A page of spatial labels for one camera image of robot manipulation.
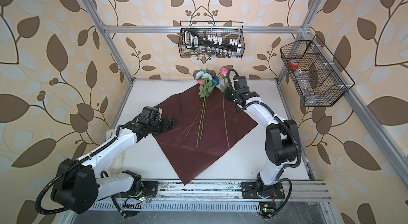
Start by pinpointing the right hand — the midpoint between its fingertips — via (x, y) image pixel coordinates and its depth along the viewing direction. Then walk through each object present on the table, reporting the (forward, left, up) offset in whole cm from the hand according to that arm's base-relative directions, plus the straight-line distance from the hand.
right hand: (223, 94), depth 91 cm
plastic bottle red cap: (-8, -37, +15) cm, 41 cm away
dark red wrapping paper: (-13, +11, -16) cm, 24 cm away
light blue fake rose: (+17, +11, -12) cm, 24 cm away
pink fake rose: (+24, +16, -14) cm, 32 cm away
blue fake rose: (+23, +3, -12) cm, 26 cm away
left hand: (-16, +28, -6) cm, 33 cm away
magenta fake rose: (+12, -1, +7) cm, 14 cm away
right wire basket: (-6, -44, +17) cm, 47 cm away
